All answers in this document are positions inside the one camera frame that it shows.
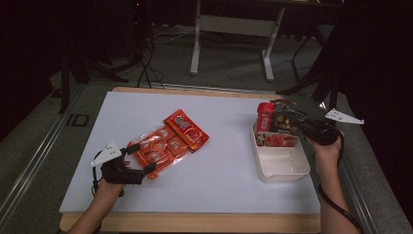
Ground black floor cables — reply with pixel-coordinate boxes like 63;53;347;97
134;28;168;90

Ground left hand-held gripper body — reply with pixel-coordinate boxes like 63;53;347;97
90;140;146;187

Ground person's left hand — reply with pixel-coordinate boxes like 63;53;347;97
96;159;131;197

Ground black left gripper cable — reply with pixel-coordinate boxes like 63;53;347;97
91;152;102;198

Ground black metal stand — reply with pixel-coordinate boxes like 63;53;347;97
57;42;131;115

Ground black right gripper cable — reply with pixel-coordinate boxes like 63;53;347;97
317;135;364;234

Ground person's right hand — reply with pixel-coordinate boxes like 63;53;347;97
305;129;346;176

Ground white plastic container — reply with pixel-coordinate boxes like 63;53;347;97
251;123;312;183

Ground red and black sauce packet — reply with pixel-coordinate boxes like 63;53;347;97
254;98;310;149

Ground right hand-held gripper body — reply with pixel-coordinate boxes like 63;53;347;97
300;107;365;146

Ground black stand legs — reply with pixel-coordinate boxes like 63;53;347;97
277;23;344;111

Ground white metal frame desk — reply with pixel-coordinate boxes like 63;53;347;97
189;0;286;82

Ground orange clear sauce packet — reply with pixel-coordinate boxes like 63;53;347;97
127;108;210;180

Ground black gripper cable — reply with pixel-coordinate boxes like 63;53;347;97
91;152;102;198
317;135;364;234

